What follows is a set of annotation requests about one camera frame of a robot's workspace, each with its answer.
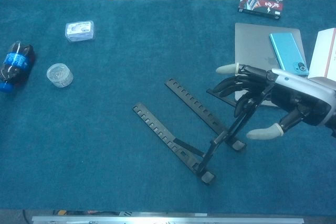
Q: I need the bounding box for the white cardboard box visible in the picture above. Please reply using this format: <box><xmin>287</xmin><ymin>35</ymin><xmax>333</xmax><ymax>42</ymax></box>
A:
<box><xmin>307</xmin><ymin>27</ymin><xmax>336</xmax><ymax>83</ymax></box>

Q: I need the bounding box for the red black small box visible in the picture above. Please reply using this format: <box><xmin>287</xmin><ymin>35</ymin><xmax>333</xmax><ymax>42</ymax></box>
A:
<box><xmin>237</xmin><ymin>0</ymin><xmax>285</xmax><ymax>20</ymax></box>

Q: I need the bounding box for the black folding laptop stand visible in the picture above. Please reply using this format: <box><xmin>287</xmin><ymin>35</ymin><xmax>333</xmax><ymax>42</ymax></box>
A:
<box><xmin>132</xmin><ymin>78</ymin><xmax>275</xmax><ymax>185</ymax></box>

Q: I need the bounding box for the aluminium profile rail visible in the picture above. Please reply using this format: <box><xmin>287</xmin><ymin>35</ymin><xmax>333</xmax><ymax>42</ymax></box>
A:
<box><xmin>31</xmin><ymin>215</ymin><xmax>305</xmax><ymax>224</ymax></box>

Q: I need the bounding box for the light blue smartphone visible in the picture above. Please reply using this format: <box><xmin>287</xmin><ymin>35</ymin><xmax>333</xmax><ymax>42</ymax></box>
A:
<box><xmin>269</xmin><ymin>32</ymin><xmax>310</xmax><ymax>77</ymax></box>

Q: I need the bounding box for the clear plastic card box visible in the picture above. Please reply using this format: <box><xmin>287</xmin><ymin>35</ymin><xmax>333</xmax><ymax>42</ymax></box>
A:
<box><xmin>65</xmin><ymin>20</ymin><xmax>96</xmax><ymax>43</ymax></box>

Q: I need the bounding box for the clear round jar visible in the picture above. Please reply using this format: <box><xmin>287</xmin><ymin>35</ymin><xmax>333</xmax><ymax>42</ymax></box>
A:
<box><xmin>46</xmin><ymin>62</ymin><xmax>74</xmax><ymax>89</ymax></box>

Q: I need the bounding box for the teal table cloth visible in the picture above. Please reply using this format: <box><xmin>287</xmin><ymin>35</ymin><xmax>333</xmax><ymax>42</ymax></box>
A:
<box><xmin>0</xmin><ymin>0</ymin><xmax>336</xmax><ymax>214</ymax></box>

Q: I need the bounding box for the cola bottle blue label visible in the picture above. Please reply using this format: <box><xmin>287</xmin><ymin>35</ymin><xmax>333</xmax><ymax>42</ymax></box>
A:
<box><xmin>0</xmin><ymin>40</ymin><xmax>36</xmax><ymax>93</ymax></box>

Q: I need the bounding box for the grey laptop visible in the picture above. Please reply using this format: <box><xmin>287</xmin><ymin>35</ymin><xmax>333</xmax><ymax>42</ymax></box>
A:
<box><xmin>234</xmin><ymin>22</ymin><xmax>307</xmax><ymax>108</ymax></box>

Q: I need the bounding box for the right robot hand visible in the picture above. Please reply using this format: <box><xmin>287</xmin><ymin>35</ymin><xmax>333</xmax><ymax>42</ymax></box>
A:
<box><xmin>213</xmin><ymin>62</ymin><xmax>336</xmax><ymax>141</ymax></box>

